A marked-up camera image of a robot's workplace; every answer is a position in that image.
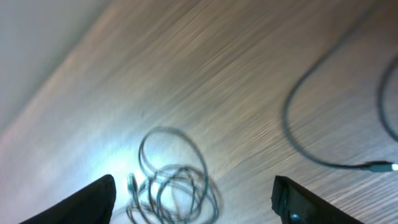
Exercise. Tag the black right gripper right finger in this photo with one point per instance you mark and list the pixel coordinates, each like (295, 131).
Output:
(297, 205)

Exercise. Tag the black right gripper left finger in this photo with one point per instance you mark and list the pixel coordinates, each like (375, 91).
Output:
(91, 205)

